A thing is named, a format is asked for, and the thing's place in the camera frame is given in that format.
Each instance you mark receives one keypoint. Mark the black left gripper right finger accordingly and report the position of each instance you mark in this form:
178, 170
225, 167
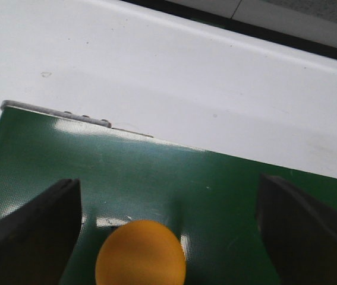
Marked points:
298, 231

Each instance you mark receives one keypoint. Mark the far side conveyor end plate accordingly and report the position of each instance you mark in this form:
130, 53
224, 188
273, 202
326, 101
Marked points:
62, 114

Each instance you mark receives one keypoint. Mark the green conveyor belt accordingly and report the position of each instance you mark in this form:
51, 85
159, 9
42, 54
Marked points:
207, 199

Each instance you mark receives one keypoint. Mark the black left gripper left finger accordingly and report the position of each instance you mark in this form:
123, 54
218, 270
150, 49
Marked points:
37, 240

